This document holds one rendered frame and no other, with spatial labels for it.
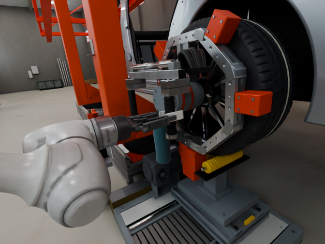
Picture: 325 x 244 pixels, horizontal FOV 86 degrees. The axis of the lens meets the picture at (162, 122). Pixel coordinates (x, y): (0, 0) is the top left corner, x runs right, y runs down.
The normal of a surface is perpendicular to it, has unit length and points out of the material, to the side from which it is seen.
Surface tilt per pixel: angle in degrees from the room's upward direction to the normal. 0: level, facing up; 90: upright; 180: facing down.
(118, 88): 90
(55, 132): 23
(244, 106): 90
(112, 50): 90
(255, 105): 90
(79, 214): 105
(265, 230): 0
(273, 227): 0
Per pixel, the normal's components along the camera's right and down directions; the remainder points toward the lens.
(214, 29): -0.85, 0.23
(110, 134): 0.52, 0.22
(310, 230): -0.09, -0.95
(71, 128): 0.15, -0.87
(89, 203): 0.62, 0.48
